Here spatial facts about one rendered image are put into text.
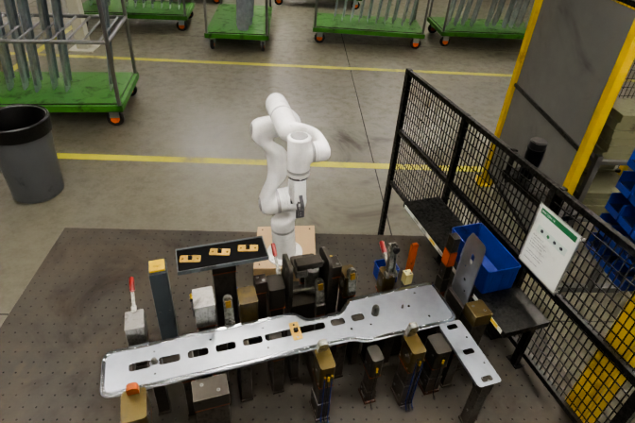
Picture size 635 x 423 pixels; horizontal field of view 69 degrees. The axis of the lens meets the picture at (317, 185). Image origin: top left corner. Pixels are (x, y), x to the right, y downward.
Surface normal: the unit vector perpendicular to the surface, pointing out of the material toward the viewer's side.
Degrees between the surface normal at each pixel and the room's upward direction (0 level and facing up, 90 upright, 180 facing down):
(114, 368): 0
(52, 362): 0
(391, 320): 0
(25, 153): 93
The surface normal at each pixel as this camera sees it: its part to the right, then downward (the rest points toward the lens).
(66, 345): 0.06, -0.82
